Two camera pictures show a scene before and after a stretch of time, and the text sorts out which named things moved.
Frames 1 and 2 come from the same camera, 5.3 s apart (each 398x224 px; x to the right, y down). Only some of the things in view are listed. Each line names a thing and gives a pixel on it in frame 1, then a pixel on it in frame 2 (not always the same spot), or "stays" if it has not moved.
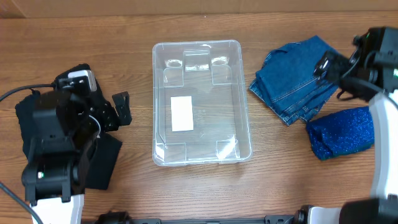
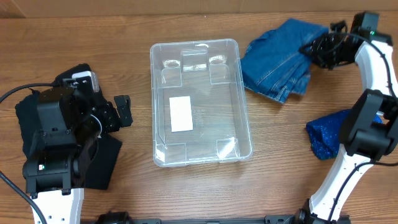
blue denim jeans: x=287 y=83 → x=273 y=65
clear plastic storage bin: x=200 y=107 stays
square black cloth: x=103 y=162 stays
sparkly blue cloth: x=343 y=132 stays
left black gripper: x=109 y=115 stays
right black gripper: x=343 y=63 → x=321 y=48
